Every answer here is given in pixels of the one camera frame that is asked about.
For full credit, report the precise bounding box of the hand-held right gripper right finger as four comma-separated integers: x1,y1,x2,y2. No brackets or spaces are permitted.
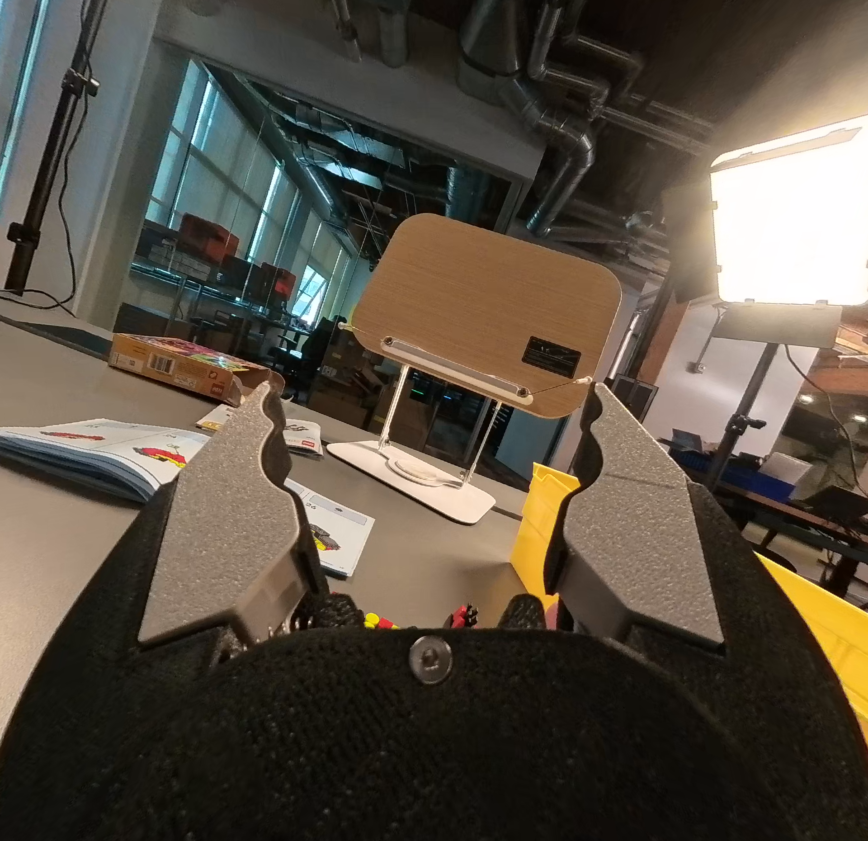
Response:
546,383,725,646

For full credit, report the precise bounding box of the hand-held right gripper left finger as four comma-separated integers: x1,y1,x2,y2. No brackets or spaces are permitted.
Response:
140,383,333,646

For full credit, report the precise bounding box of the lego instruction booklet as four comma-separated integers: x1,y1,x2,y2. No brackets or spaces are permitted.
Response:
0,420,377,581
194,407,327,462

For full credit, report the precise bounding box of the long red yellow lego assembly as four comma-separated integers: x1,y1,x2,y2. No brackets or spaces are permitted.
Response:
363,600,481,630

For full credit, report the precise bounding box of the closed lego instruction booklet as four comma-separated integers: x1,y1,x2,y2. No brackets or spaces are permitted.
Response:
194,407,327,462

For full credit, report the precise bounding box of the colourful cardboard lego box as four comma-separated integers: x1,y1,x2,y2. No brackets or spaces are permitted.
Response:
110,330,288,408

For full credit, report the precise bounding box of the yellow plastic bin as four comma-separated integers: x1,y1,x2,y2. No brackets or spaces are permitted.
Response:
507,462,868,745

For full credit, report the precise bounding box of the blue crate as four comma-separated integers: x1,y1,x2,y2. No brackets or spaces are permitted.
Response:
665,430,799,502

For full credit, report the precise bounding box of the black tripod stand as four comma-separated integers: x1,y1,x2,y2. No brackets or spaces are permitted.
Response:
700,344,782,496

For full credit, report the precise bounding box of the pile of cardboard boxes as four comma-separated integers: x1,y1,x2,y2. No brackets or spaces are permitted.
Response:
308,347,410,436

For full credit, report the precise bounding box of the storage shelf with red boxes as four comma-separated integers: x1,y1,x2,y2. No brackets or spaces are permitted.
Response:
131,215,301,313

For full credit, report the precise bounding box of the bright ceiling light panel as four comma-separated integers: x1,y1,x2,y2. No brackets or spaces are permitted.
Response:
708,114,868,350

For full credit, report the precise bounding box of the black pole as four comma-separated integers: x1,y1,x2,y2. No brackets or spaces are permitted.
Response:
2,0,117,298

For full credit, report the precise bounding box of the window with blinds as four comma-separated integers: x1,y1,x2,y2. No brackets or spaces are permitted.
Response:
0,0,57,203

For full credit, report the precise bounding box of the grey table cable flap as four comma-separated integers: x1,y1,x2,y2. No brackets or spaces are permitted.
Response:
0,313,112,359

